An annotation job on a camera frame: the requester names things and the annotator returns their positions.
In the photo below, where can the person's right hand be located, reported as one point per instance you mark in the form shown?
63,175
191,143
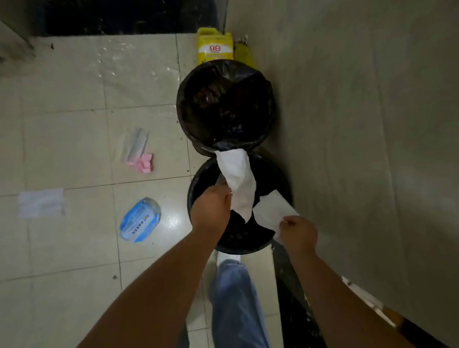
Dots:
298,234

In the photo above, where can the person's left hand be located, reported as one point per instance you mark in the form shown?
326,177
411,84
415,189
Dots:
210,211

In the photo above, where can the person's left fingers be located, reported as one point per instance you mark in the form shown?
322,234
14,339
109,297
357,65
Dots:
224,192

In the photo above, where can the person's right fingers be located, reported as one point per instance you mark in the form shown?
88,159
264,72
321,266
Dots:
288,222

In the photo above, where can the long white paper towel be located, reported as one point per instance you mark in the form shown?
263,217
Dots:
237,180

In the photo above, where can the person's left forearm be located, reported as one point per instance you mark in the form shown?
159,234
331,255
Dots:
148,297

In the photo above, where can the person's right forearm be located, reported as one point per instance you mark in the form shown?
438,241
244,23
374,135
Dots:
345,310

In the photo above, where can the black round trash bin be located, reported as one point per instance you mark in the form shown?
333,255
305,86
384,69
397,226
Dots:
246,233

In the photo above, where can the pink sponge blocks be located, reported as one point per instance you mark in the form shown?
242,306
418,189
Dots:
143,163

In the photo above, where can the blue wet wipes packet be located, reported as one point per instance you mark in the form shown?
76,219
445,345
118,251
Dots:
140,220

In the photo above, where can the black trash bin with liner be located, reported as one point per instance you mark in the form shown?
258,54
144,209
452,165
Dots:
225,103

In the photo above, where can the clear plastic wrapper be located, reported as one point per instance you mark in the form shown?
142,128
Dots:
135,143

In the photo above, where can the person's blue jeans leg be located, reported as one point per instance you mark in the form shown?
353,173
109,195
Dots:
238,313

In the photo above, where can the yellow detergent jug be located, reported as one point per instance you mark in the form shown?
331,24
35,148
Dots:
214,46

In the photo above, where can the white tissue sheet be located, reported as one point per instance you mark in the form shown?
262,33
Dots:
41,203

